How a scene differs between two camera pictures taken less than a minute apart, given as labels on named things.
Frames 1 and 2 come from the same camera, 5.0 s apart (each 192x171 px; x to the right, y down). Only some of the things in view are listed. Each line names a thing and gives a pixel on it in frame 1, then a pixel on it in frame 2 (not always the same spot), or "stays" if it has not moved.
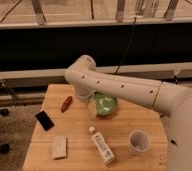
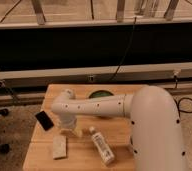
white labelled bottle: [102, 146] stays
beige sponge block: [59, 146] stays
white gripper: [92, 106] -> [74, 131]
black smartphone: [44, 120] stays
